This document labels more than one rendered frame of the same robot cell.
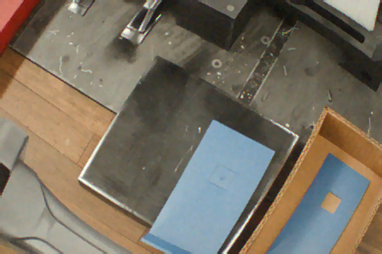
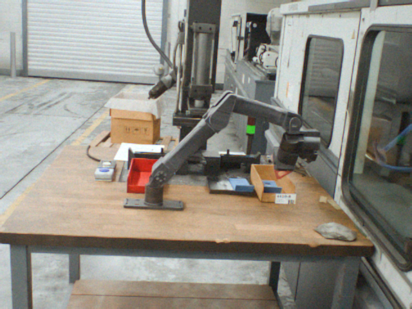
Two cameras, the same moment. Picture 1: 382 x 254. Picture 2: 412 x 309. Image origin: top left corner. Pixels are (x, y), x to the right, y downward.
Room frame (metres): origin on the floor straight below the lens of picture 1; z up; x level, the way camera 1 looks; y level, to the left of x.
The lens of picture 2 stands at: (-1.21, 0.94, 1.52)
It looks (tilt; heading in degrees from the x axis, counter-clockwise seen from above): 15 degrees down; 332
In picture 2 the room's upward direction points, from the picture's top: 4 degrees clockwise
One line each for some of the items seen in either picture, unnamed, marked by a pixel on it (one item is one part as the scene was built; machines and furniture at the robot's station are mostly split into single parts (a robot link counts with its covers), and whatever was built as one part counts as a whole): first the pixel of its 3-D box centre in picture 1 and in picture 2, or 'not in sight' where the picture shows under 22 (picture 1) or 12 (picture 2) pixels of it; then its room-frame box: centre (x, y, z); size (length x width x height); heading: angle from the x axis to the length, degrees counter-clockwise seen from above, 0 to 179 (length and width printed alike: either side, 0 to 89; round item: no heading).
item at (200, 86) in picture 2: not in sight; (200, 60); (0.54, 0.05, 1.37); 0.11 x 0.09 x 0.30; 67
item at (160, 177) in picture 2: not in sight; (157, 176); (0.23, 0.34, 1.00); 0.09 x 0.06 x 0.06; 159
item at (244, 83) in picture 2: not in sight; (262, 92); (5.20, -3.46, 0.49); 5.51 x 1.02 x 0.97; 154
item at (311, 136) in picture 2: not in sight; (302, 132); (0.06, -0.11, 1.18); 0.12 x 0.09 x 0.12; 69
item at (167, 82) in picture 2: not in sight; (168, 80); (0.85, 0.05, 1.25); 0.19 x 0.07 x 0.19; 67
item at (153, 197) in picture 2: not in sight; (154, 194); (0.23, 0.35, 0.94); 0.20 x 0.07 x 0.08; 67
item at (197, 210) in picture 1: (209, 198); (241, 182); (0.28, -0.03, 0.93); 0.15 x 0.07 x 0.03; 160
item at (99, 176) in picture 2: not in sight; (103, 177); (0.56, 0.43, 0.90); 0.07 x 0.07 x 0.06; 67
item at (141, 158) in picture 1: (188, 163); (229, 185); (0.33, 0.00, 0.91); 0.17 x 0.16 x 0.02; 67
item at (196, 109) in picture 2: not in sight; (195, 93); (0.61, 0.03, 1.22); 0.26 x 0.18 x 0.30; 157
